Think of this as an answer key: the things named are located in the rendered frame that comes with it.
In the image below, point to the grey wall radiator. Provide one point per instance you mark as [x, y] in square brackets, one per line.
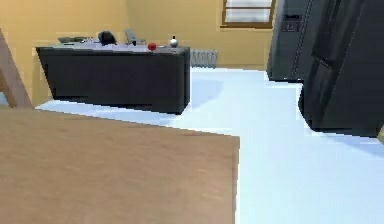
[204, 58]

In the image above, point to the brown framed window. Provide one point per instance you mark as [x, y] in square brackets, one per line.
[248, 13]

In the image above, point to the black fridge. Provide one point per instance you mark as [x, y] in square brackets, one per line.
[293, 43]

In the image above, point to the black round pot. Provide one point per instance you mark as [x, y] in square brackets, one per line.
[107, 38]

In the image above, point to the grey flat pan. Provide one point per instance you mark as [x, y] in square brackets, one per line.
[71, 39]

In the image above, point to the brown wooden table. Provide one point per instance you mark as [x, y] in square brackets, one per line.
[113, 170]

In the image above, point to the brown wooden door frame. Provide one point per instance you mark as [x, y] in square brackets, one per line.
[11, 80]

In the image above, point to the black kitchen counter cabinet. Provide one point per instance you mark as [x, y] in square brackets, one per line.
[116, 80]

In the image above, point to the red apple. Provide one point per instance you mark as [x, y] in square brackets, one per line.
[152, 46]

